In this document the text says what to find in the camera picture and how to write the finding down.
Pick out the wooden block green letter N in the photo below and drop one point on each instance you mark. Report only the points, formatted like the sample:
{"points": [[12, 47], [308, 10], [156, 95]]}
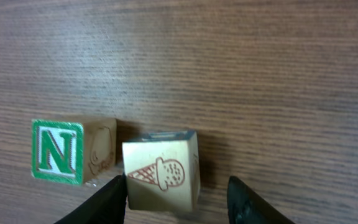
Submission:
{"points": [[73, 149]]}

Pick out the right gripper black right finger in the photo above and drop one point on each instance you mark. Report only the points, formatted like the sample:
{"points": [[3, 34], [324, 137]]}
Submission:
{"points": [[247, 207]]}

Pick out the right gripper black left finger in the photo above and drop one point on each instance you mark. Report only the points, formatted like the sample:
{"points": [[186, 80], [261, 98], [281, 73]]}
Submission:
{"points": [[106, 206]]}

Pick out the wooden block red letter A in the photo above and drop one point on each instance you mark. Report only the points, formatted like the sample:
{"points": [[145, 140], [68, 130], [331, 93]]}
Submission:
{"points": [[162, 171]]}

